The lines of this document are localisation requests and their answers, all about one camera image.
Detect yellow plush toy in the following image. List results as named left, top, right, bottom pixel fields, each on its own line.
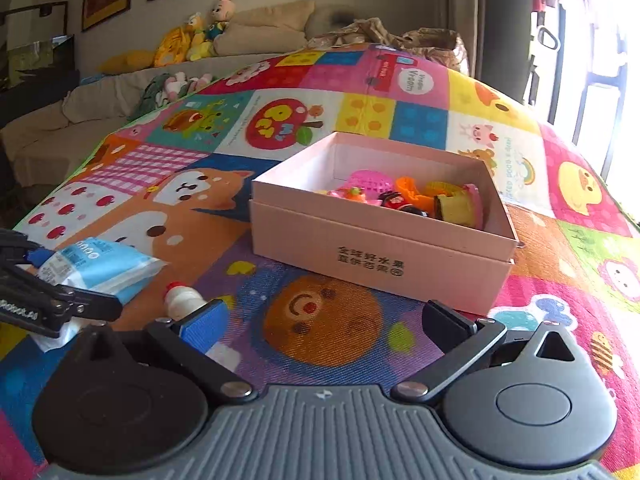
left=152, top=12, right=206, bottom=68

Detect yellow dress toy doll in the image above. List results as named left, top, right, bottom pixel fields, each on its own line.
left=434, top=184, right=485, bottom=231

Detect orange plastic toy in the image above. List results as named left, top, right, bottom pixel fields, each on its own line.
left=392, top=175, right=431, bottom=206

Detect small white bottle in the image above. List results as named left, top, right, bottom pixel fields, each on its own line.
left=162, top=281, right=207, bottom=322

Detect pink plastic basket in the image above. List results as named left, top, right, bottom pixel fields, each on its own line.
left=340, top=170, right=401, bottom=200

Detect yellow cushion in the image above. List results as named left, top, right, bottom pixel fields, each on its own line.
left=97, top=50, right=157, bottom=75

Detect green and pink plush toys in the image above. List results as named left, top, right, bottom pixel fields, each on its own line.
left=140, top=71, right=215, bottom=113

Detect beige sofa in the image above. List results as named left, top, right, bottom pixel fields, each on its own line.
left=0, top=0, right=361, bottom=196

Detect plush doll with blue shirt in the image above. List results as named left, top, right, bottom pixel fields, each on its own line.
left=187, top=0, right=238, bottom=61

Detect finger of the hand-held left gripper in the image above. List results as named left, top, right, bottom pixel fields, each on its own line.
left=50, top=285, right=124, bottom=325
left=0, top=229, right=51, bottom=281

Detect window railing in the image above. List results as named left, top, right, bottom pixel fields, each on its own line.
left=525, top=0, right=640, bottom=181

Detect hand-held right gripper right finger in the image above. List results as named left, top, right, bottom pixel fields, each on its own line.
left=391, top=299, right=581, bottom=405

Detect colourful printed play mat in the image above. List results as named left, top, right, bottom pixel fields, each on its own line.
left=0, top=42, right=640, bottom=480

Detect beige curtain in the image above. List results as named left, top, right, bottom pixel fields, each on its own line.
left=446, top=0, right=485, bottom=77

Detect black and red toy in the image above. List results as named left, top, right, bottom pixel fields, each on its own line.
left=377, top=190, right=430, bottom=218

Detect beige pillow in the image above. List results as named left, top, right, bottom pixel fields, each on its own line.
left=214, top=0, right=317, bottom=57

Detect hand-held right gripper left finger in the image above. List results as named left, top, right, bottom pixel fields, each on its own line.
left=75, top=299, right=257, bottom=405

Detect black screen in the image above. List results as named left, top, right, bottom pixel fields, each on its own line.
left=0, top=34, right=81, bottom=93

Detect yellow plastic toy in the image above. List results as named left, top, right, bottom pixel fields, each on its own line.
left=425, top=180, right=468, bottom=200

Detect blue wet wipes packet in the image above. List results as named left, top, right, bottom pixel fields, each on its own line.
left=30, top=236, right=166, bottom=352

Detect pink cardboard box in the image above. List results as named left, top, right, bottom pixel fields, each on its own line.
left=249, top=131, right=521, bottom=317

